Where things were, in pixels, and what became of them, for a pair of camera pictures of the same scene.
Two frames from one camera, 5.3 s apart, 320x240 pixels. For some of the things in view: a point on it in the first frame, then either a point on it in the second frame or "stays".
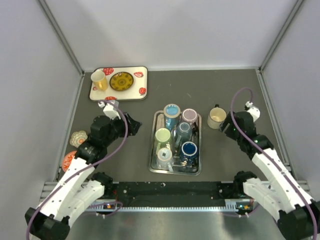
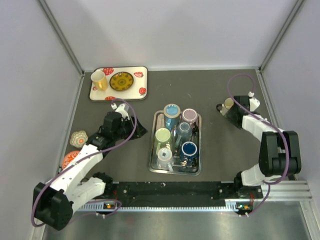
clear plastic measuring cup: (164, 159) stays
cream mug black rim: (216, 116) → (223, 108)
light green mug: (162, 137) stays
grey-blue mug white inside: (184, 133) stays
